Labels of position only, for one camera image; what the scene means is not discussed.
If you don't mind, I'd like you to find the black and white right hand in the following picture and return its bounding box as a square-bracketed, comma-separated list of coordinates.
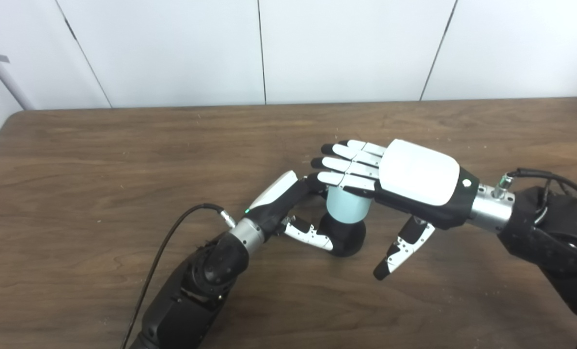
[310, 139, 480, 281]

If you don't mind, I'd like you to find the white wall corner post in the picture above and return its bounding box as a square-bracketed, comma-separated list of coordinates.
[0, 34, 34, 111]

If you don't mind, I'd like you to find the light-blue cylindrical hose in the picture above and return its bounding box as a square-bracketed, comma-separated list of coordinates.
[326, 186, 373, 224]

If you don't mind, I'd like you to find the black and white left hand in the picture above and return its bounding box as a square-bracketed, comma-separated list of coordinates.
[244, 170, 335, 252]

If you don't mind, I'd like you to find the black funnel-shaped nozzle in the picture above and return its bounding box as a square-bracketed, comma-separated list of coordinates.
[317, 212, 367, 257]

